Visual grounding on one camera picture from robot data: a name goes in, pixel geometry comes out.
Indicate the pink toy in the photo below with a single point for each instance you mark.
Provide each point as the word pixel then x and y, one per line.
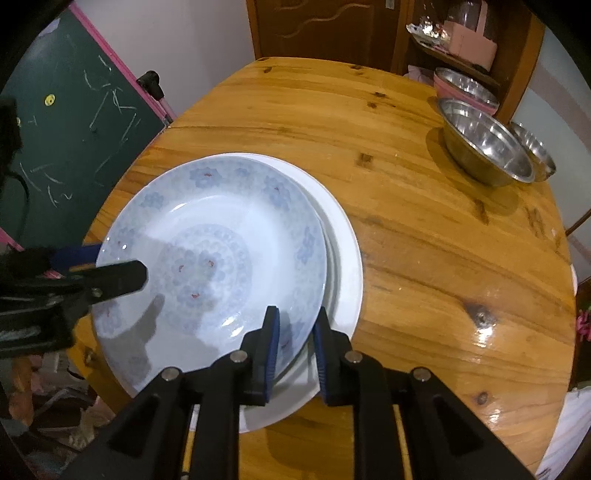
pixel 584 325

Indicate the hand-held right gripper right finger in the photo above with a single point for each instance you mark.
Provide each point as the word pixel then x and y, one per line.
pixel 323 355

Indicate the folded pink cloth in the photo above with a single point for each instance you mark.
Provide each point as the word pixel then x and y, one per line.
pixel 420 74

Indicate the crinkled foil packets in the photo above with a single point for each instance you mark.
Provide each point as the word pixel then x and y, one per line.
pixel 427 32

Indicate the frosted sliding door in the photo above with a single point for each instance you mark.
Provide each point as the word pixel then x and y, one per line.
pixel 563 115

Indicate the large white plate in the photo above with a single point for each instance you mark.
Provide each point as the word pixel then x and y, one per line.
pixel 345 258

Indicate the green chalkboard with pink frame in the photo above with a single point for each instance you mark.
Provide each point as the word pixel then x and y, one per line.
pixel 78 124

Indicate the medium steel bowl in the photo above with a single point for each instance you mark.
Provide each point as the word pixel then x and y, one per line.
pixel 466 85

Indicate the pink bowl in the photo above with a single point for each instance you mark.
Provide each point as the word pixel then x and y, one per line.
pixel 480 105

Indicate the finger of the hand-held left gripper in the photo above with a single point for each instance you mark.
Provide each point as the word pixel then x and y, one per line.
pixel 76 256
pixel 120 277

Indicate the small steel bowl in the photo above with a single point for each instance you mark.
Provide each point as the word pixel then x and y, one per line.
pixel 538 150

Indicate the wooden corner shelf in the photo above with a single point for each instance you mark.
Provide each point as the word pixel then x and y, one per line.
pixel 517 55

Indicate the blue floral patterned plate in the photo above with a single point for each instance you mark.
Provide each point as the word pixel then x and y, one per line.
pixel 207 221

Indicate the brown wooden door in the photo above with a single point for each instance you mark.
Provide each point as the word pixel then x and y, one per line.
pixel 318 27

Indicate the black easel knob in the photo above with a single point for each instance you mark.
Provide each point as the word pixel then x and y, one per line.
pixel 150 83

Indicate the yellow smiley magnet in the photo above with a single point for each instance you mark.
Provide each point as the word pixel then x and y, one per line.
pixel 49 98

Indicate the large steel bowl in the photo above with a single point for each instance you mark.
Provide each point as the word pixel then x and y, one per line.
pixel 489 143

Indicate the printed blanket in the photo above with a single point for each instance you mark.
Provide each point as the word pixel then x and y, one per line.
pixel 565 434

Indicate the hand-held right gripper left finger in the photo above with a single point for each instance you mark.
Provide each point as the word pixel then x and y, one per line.
pixel 272 350

